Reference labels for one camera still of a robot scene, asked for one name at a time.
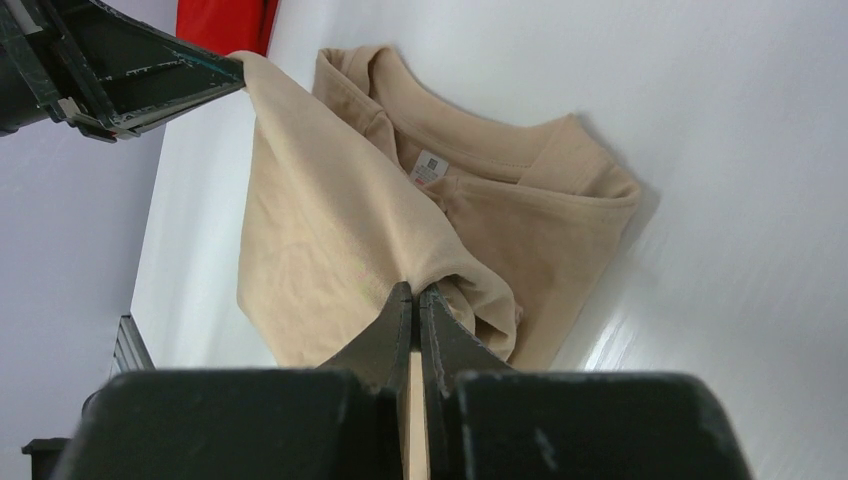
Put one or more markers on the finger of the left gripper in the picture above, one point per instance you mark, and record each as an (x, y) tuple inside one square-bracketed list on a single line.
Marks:
[(129, 73)]

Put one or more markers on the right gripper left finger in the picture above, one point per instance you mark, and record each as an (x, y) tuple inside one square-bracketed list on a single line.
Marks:
[(345, 419)]

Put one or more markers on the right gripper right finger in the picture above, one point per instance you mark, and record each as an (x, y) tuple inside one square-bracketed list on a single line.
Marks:
[(486, 420)]

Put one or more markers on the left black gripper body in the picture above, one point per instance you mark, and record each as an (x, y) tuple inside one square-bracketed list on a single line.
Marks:
[(45, 74)]

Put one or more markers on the beige t shirt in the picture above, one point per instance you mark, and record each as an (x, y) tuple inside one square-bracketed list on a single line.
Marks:
[(367, 180)]

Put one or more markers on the folded red t shirt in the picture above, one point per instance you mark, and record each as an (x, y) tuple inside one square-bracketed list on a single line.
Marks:
[(227, 26)]

